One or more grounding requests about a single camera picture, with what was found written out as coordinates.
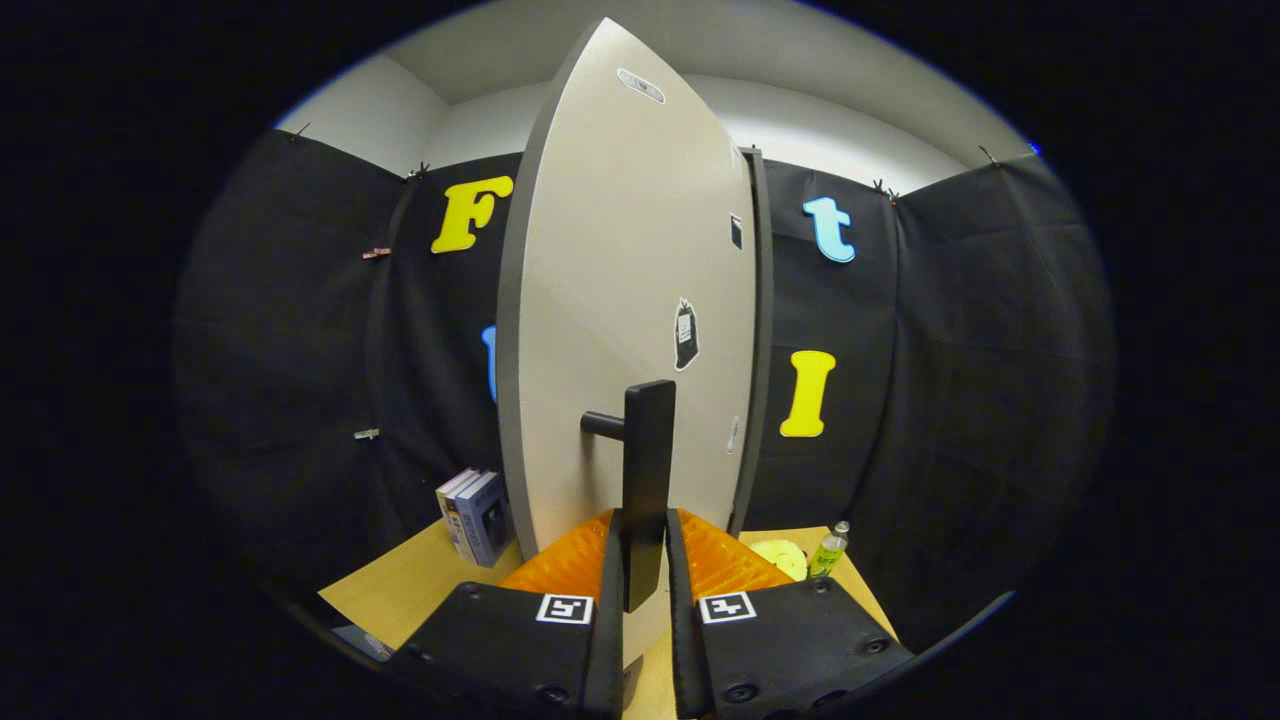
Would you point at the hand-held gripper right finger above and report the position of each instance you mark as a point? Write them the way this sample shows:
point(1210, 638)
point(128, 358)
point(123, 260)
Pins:
point(688, 660)

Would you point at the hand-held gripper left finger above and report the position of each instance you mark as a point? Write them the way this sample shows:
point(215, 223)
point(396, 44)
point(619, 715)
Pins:
point(605, 660)

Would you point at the beige shoe cabinet door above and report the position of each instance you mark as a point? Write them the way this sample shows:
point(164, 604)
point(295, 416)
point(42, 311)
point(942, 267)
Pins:
point(620, 250)

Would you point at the pale yellow round toy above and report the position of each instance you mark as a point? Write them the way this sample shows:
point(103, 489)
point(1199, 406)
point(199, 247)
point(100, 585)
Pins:
point(780, 558)

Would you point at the green bottle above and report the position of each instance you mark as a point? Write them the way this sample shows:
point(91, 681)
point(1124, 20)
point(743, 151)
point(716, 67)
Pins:
point(828, 555)

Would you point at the blue book with dark cover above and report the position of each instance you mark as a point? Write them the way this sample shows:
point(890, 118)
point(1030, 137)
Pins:
point(490, 520)

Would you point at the pale blue book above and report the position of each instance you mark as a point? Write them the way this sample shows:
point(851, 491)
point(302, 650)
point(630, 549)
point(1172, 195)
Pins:
point(458, 525)

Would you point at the white book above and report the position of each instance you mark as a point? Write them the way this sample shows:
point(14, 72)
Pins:
point(447, 510)

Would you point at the black backdrop cloth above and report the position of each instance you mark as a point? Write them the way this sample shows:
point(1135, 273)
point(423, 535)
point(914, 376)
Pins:
point(950, 400)

